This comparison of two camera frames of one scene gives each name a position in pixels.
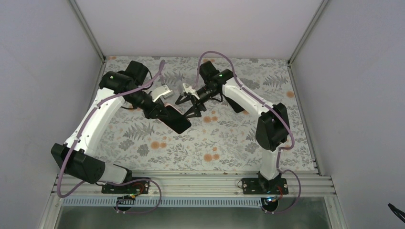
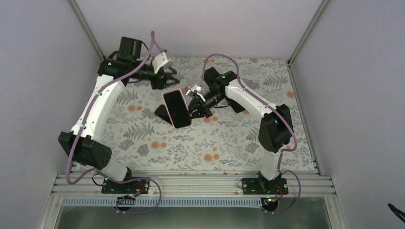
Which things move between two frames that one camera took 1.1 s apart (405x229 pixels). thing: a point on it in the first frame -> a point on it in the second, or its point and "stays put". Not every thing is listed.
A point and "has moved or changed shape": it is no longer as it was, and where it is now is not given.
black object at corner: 400,213 stays put
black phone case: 238,109 stays put
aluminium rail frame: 197,184 stays put
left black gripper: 154,111 -> 159,82
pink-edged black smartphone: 176,119 has moved or changed shape
